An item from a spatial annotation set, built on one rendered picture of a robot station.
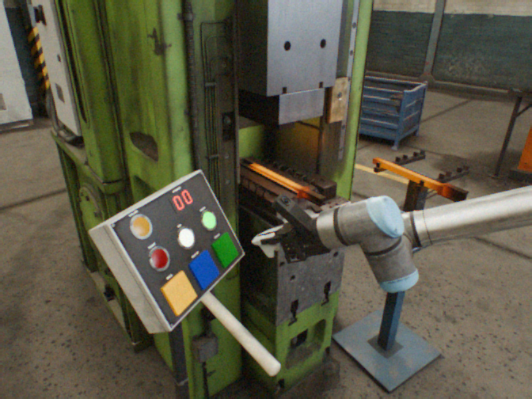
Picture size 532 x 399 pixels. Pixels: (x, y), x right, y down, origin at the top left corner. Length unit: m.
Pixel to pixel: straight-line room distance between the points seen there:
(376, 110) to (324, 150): 3.49
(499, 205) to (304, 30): 0.73
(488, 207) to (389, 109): 4.15
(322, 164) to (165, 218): 0.89
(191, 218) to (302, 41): 0.63
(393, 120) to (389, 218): 4.29
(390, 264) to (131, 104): 1.10
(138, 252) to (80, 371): 1.41
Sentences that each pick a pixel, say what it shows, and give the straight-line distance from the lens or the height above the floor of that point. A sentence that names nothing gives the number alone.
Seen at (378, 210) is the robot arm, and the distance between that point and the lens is 0.83.
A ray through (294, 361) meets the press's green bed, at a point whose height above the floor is 0.15.
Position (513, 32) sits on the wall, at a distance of 8.82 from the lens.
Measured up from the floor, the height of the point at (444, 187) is 1.04.
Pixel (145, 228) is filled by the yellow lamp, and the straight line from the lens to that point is 0.93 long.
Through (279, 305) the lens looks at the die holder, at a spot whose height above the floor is 0.57.
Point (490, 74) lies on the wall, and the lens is 8.93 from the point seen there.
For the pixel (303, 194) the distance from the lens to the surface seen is 1.43.
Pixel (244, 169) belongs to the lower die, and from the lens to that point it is 1.64.
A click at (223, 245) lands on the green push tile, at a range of 1.08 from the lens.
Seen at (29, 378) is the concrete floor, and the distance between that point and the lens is 2.34.
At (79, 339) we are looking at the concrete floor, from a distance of 2.43.
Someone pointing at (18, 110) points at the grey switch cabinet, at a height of 0.24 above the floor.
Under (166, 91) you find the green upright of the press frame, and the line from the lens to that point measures 1.20.
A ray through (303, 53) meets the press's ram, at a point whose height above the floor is 1.48.
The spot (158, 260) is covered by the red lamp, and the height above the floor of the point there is 1.09.
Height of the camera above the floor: 1.62
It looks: 27 degrees down
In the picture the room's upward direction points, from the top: 1 degrees clockwise
